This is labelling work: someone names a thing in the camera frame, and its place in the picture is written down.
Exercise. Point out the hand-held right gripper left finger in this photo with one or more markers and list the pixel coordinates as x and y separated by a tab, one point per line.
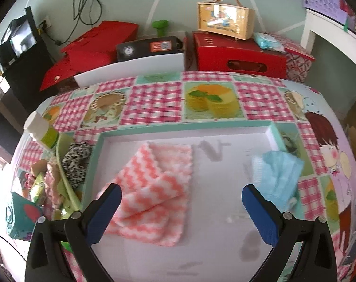
107	211

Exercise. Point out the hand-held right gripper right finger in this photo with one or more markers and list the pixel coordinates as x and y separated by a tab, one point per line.
260	217

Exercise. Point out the white tray with teal rim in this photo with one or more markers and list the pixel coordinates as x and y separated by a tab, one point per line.
219	188

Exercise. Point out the pink white wavy cloth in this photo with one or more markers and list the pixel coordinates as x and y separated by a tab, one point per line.
154	188

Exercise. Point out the leopard print scrunchie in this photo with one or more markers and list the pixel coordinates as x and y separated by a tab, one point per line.
75	158

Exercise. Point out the blue face mask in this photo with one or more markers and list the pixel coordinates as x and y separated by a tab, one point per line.
280	176

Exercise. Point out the teal pouch with red heart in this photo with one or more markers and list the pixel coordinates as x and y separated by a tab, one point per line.
19	217

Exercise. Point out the white bottle with green label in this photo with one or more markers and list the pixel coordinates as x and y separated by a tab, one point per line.
38	126

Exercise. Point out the printed checkered tablecloth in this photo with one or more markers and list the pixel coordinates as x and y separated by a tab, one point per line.
154	100

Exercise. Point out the cardboard boxes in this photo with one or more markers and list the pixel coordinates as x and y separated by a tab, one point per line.
355	129

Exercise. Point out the red box with gold clasp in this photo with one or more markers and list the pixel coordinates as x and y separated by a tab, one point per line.
57	73

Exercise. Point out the black cabinet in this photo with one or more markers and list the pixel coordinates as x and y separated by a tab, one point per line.
31	79

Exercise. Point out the red patterned gift box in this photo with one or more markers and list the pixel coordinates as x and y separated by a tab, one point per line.
296	64

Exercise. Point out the black box with orange label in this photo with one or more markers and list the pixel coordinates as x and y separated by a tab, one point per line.
142	48

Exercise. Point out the red flat box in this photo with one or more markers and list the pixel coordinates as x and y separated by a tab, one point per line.
101	41

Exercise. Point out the blue wet wipes packet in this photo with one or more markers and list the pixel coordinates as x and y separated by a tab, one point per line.
267	41

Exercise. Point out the green dumbbell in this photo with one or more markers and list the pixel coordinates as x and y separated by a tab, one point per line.
160	28

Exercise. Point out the black monitor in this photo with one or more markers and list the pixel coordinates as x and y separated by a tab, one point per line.
22	39

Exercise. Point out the white shelf frame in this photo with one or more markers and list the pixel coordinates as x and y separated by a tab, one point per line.
308	29

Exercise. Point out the wall outlet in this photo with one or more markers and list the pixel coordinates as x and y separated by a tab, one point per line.
45	24

